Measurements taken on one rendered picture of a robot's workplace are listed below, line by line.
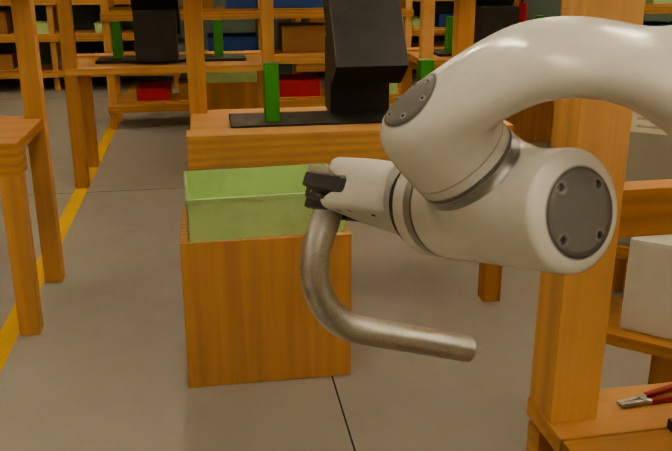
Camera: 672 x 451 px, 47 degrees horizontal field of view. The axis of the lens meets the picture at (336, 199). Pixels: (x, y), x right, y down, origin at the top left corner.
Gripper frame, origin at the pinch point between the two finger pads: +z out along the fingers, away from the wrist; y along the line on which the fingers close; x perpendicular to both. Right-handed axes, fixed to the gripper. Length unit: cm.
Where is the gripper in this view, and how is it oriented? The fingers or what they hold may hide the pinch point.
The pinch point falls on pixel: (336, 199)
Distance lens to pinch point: 77.7
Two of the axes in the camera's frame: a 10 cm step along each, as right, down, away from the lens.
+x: -2.8, 9.5, -1.4
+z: -5.0, -0.3, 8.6
